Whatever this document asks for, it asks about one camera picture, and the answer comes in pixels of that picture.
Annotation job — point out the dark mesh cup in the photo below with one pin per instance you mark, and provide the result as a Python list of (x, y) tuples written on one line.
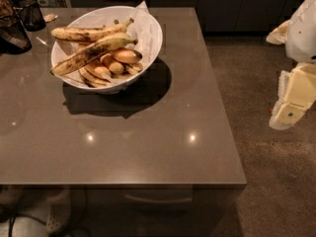
[(31, 16)]

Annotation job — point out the long spotted banana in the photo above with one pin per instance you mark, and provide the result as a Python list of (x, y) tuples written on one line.
[(91, 52)]

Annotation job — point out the small orange banana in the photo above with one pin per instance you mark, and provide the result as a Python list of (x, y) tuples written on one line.
[(98, 69), (114, 66), (126, 55)]

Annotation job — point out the bottom small banana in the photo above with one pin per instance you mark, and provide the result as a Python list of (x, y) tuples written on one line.
[(92, 80)]

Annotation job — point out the small orange banana left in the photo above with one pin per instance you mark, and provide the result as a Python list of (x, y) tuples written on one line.
[(98, 69)]

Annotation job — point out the small banana far right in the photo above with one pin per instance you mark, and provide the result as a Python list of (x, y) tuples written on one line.
[(134, 68)]

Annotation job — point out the white bowl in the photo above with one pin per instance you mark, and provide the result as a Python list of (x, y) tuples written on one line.
[(104, 17)]

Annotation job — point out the small orange banana middle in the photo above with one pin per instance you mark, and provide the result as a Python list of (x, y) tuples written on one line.
[(114, 66)]

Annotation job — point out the black appliance on left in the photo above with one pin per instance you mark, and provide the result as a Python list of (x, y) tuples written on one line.
[(13, 37)]

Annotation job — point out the small orange banana right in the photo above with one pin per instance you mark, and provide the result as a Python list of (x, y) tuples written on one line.
[(126, 55)]

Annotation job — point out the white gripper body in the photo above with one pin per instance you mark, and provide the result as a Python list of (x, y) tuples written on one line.
[(303, 34)]

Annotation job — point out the small wrapper on table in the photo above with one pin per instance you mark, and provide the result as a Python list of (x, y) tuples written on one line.
[(50, 17)]

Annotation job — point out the upper spotted banana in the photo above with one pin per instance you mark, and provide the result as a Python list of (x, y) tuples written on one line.
[(90, 34)]

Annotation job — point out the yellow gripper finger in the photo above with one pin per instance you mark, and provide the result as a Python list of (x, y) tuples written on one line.
[(296, 95)]

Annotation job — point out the white paper liner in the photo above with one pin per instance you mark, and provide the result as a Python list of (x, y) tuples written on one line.
[(142, 28)]

